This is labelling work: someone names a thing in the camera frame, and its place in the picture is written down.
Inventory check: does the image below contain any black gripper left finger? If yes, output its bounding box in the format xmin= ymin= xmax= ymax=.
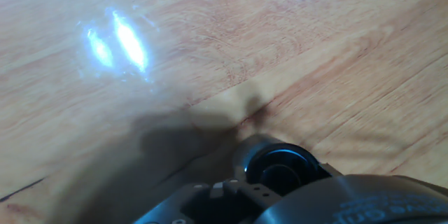
xmin=132 ymin=178 xmax=284 ymax=224

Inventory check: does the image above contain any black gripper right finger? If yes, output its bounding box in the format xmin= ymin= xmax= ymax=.
xmin=318 ymin=162 xmax=343 ymax=178

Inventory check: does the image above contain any small clear glass jar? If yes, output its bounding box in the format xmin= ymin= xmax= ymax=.
xmin=232 ymin=133 xmax=281 ymax=183

